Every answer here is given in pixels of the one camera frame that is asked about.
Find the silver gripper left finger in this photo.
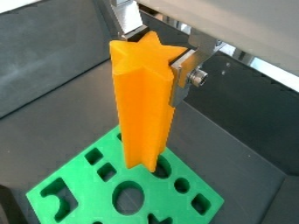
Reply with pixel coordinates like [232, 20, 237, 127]
[109, 0, 148, 41]

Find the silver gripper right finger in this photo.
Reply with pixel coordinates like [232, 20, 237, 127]
[169, 28, 225, 108]

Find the orange star-shaped prism block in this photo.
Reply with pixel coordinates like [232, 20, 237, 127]
[109, 31, 185, 172]

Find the green shape-sorter board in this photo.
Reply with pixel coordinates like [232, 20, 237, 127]
[26, 129, 224, 224]

